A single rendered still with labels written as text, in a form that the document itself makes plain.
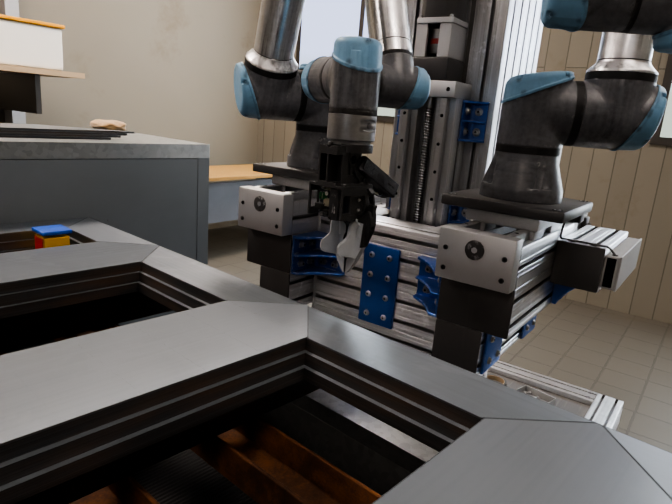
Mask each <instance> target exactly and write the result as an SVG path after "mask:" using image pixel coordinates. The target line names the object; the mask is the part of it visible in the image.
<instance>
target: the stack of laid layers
mask: <svg viewBox="0 0 672 504"><path fill-rule="evenodd" d="M35 234H37V233H35V232H34V231H28V232H17V233H7V234H0V253H6V252H14V251H23V250H31V249H35V237H34V236H35ZM133 292H140V293H141V294H143V295H145V296H147V297H149V298H151V299H153V300H155V301H156V302H158V303H160V304H162V305H164V306H166V307H168V308H170V309H171V310H173V311H175V312H181V311H185V310H189V309H193V308H197V307H201V306H206V305H210V304H214V303H218V302H222V301H225V300H222V299H220V298H218V297H216V296H214V295H211V294H209V293H207V292H205V291H203V290H201V289H198V288H196V287H194V286H192V285H190V284H188V283H185V282H183V281H181V280H179V279H177V278H175V277H172V276H170V275H168V274H166V273H164V272H161V271H159V270H157V269H155V268H153V267H151V266H148V265H146V264H144V263H142V262H137V263H131V264H124V265H118V266H112V267H105V268H99V269H92V270H86V271H79V272H73V273H67V274H60V275H54V276H47V277H41V278H35V279H28V280H22V281H15V282H9V283H2V284H0V319H2V318H7V317H12V316H17V315H22V314H27V313H32V312H37V311H42V310H47V309H52V308H58V307H63V306H68V305H73V304H78V303H83V302H88V301H93V300H98V299H103V298H108V297H113V296H118V295H123V294H128V293H133ZM302 380H305V381H307V382H309V383H310V384H312V385H314V386H316V387H318V388H320V389H322V390H324V391H325V392H327V393H329V394H331V395H333V396H335V397H337V398H339V399H340V400H342V401H344V402H346V403H348V404H350V405H352V406H354V407H356V408H357V409H359V410H361V411H363V412H365V413H367V414H369V415H371V416H372V417H374V418H376V419H378V420H380V421H382V422H384V423H386V424H387V425H389V426H391V427H393V428H395V429H397V430H399V431H401V432H402V433H404V434H406V435H408V436H410V437H412V438H414V439H416V440H417V441H419V442H421V443H423V444H425V445H427V446H429V447H431V448H432V449H434V450H436V451H438V452H440V451H441V450H443V449H444V448H445V447H447V446H448V445H449V444H451V443H452V442H453V441H454V440H456V439H457V438H458V437H460V436H461V435H462V434H464V433H465V432H466V431H468V430H469V429H470V428H472V427H473V426H474V425H475V424H477V423H478V422H479V421H481V420H482V419H483V418H479V417H477V416H475V415H472V414H470V413H468V412H466V411H464V410H462V409H459V408H457V407H455V406H453V405H451V404H448V403H446V402H444V401H442V400H440V399H438V398H435V397H433V396H431V395H429V394H427V393H425V392H422V391H420V390H418V389H416V388H414V387H411V386H409V385H407V384H405V383H403V382H401V381H398V380H396V379H394V378H392V377H390V376H388V375H385V374H383V373H381V372H379V371H377V370H374V369H372V368H370V367H368V366H366V365H364V364H361V363H359V362H357V361H355V360H353V359H351V358H348V357H346V356H344V355H342V354H340V353H338V352H335V351H333V350H331V349H329V348H327V347H324V346H322V345H320V344H318V343H316V342H314V341H311V340H309V339H308V337H307V338H304V339H301V340H299V341H296V342H293V343H290V344H287V345H284V346H281V347H279V348H276V349H273V350H270V351H267V352H264V353H261V354H259V355H256V356H253V357H250V358H247V359H244V360H241V361H239V362H236V363H233V364H230V365H227V366H224V367H221V368H219V369H216V370H213V371H210V372H207V373H204V374H201V375H199V376H196V377H193V378H190V379H187V380H184V381H181V382H179V383H176V384H173V385H170V386H167V387H164V388H161V389H159V390H156V391H153V392H150V393H147V394H144V395H141V396H139V397H136V398H133V399H130V400H127V401H124V402H121V403H119V404H116V405H113V406H110V407H107V408H104V409H102V410H99V411H96V412H93V413H90V414H87V415H84V416H82V417H79V418H76V419H73V420H70V421H67V422H64V423H62V424H59V425H56V426H53V427H50V428H47V429H44V430H42V431H39V432H36V433H33V434H30V435H27V436H24V437H22V438H19V439H16V440H13V441H10V442H7V443H4V444H2V445H0V504H14V503H17V502H19V501H21V500H24V499H26V498H28V497H31V496H33V495H35V494H38V493H40V492H42V491H45V490H47V489H49V488H52V487H54V486H56V485H59V484H61V483H63V482H66V481H68V480H70V479H73V478H75V477H77V476H80V475H82V474H84V473H87V472H89V471H91V470H94V469H96V468H98V467H101V466H103V465H105V464H108V463H110V462H112V461H115V460H117V459H119V458H122V457H124V456H127V455H129V454H131V453H134V452H136V451H138V450H141V449H143V448H145V447H148V446H150V445H152V444H155V443H157V442H159V441H162V440H164V439H166V438H169V437H171V436H173V435H176V434H178V433H180V432H183V431H185V430H187V429H190V428H192V427H194V426H197V425H199V424H201V423H204V422H206V421H208V420H211V419H213V418H215V417H218V416H220V415H222V414H225V413H227V412H229V411H232V410H234V409H236V408H239V407H241V406H243V405H246V404H248V403H250V402H253V401H255V400H257V399H260V398H262V397H264V396H267V395H269V394H271V393H274V392H276V391H278V390H281V389H283V388H285V387H288V386H290V385H292V384H295V383H297V382H300V381H302Z"/></svg>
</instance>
